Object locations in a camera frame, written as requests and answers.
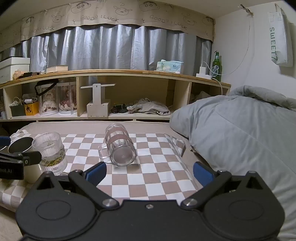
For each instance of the ribbed glass cup with print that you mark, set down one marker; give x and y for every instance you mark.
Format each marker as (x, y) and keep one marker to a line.
(49, 148)

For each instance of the tissue pack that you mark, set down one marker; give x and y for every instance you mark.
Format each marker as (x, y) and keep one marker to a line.
(168, 66)

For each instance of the brown white checkered cloth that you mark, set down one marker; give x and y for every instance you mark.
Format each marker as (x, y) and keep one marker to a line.
(148, 166)

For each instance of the clear glass mug pink stripes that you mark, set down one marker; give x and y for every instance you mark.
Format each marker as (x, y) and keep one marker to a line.
(120, 148)

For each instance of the white tote bag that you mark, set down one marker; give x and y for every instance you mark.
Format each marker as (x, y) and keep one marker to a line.
(278, 39)

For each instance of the yellow box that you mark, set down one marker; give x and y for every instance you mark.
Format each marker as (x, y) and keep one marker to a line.
(32, 109)

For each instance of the grey clothing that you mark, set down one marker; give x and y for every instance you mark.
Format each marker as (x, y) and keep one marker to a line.
(152, 107)

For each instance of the white charger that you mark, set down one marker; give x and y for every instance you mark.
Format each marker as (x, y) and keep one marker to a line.
(204, 71)

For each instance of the crumpled paper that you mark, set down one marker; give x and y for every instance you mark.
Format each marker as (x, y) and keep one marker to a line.
(18, 74)

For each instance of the grey curtain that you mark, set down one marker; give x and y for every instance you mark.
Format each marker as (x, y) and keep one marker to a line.
(104, 46)

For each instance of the small black item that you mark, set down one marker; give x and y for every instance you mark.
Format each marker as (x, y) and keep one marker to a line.
(119, 109)

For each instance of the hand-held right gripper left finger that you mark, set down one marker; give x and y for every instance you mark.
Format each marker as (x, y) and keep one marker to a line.
(95, 173)

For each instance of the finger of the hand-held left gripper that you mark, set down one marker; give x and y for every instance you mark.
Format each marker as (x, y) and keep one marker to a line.
(27, 158)
(4, 141)

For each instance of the white cup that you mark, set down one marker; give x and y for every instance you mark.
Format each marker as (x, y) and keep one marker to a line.
(32, 173)

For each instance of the clear doll container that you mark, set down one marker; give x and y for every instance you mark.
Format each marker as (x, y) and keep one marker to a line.
(67, 99)
(48, 102)

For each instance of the green glass bottle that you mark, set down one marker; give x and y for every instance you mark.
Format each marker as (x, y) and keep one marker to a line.
(217, 67)

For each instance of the wooden stand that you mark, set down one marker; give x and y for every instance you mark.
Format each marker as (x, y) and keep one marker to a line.
(98, 104)

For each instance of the cream book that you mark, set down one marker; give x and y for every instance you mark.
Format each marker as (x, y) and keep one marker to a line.
(57, 68)

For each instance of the beige printed valance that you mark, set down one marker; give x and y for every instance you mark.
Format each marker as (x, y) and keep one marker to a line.
(138, 20)

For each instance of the wooden shelf unit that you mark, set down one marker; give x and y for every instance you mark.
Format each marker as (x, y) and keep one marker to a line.
(129, 73)

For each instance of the white storage box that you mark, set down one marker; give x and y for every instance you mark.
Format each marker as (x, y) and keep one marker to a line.
(16, 67)

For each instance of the grey duvet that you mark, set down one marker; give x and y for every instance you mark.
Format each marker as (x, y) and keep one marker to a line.
(240, 143)

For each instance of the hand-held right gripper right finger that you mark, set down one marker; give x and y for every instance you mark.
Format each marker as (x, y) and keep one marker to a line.
(203, 173)

